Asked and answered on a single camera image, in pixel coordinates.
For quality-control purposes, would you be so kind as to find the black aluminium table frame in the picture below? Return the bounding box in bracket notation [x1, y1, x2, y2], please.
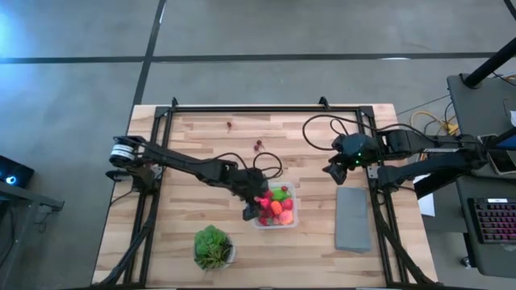
[93, 95, 439, 290]

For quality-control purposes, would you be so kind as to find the clear plastic tupperware container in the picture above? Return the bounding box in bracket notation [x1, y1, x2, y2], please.
[249, 181, 299, 230]

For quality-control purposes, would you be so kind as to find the smartphone in tan case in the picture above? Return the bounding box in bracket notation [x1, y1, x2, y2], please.
[483, 132, 516, 176]

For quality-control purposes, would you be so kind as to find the grey metal stand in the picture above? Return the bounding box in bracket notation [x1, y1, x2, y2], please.
[0, 180, 65, 290]

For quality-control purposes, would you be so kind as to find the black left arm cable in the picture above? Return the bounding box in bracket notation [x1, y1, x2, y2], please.
[209, 151, 285, 181]

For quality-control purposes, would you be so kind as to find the green plant in white pot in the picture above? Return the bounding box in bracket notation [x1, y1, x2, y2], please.
[193, 224, 238, 271]

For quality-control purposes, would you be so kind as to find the black box with blue light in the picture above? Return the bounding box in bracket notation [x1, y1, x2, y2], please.
[0, 155, 35, 189]

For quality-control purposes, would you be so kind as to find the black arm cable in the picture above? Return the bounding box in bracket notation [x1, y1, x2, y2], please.
[209, 151, 285, 181]
[302, 114, 408, 152]

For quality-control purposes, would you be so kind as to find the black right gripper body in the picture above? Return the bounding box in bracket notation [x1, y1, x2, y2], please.
[331, 132, 383, 168]

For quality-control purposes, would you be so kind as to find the black diagonal desk bar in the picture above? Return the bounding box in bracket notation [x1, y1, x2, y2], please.
[414, 176, 459, 201]

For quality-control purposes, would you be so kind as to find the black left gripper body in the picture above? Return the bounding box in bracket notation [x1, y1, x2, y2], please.
[232, 167, 271, 207]

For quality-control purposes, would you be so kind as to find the white paper sheet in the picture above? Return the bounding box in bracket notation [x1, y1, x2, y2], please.
[417, 173, 437, 218]

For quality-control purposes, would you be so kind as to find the black round pole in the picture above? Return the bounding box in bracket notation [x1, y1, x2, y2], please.
[462, 35, 516, 89]

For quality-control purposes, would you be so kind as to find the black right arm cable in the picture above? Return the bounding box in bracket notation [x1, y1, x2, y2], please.
[302, 114, 408, 152]

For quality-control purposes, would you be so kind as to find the grey desk top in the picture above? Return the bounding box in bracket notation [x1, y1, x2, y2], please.
[455, 175, 516, 280]
[446, 72, 516, 180]

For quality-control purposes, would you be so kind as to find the yellow cable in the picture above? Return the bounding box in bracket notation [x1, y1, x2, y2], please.
[410, 110, 460, 136]

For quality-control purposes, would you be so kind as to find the grey tupperware lid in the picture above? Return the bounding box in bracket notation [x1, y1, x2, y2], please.
[334, 185, 373, 255]

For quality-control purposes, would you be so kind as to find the backlit black keyboard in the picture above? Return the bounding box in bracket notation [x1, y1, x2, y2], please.
[467, 197, 516, 246]

